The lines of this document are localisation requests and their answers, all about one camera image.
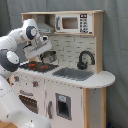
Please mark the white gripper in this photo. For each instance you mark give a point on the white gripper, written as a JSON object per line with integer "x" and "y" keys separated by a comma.
{"x": 37, "y": 46}

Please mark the small metal pot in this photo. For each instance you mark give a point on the small metal pot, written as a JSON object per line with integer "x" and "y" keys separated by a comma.
{"x": 49, "y": 57}

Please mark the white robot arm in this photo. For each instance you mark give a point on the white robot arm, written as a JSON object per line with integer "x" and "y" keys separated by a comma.
{"x": 29, "y": 32}

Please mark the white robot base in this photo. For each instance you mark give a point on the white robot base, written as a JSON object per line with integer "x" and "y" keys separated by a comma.
{"x": 12, "y": 110}

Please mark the wooden toy kitchen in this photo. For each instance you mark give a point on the wooden toy kitchen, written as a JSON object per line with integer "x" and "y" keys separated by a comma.
{"x": 88, "y": 97}

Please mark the grey range hood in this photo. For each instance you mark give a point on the grey range hood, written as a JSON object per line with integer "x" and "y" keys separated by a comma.
{"x": 43, "y": 25}

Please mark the black stovetop red burners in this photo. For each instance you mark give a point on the black stovetop red burners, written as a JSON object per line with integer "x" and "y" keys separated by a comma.
{"x": 38, "y": 66}

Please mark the toy microwave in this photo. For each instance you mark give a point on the toy microwave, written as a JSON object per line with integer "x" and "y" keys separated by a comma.
{"x": 74, "y": 23}

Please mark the right red stove knob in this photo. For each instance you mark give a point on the right red stove knob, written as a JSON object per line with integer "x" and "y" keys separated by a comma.
{"x": 35, "y": 84}

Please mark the red stove knob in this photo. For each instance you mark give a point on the red stove knob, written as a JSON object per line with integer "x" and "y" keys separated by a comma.
{"x": 35, "y": 84}
{"x": 16, "y": 78}

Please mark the left red stove knob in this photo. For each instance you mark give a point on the left red stove knob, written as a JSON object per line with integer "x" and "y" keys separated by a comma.
{"x": 16, "y": 78}

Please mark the black toy faucet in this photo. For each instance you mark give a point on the black toy faucet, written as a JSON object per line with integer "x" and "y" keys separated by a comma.
{"x": 83, "y": 64}

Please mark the grey toy sink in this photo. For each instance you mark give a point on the grey toy sink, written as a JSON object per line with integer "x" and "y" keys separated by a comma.
{"x": 73, "y": 74}

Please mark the toy oven door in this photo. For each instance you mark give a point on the toy oven door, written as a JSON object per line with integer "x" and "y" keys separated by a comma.
{"x": 29, "y": 101}

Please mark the grey ice dispenser panel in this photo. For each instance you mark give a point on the grey ice dispenser panel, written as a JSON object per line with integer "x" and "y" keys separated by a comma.
{"x": 63, "y": 106}

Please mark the grey cabinet door handle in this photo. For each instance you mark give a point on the grey cabinet door handle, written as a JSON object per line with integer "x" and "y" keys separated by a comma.
{"x": 49, "y": 109}

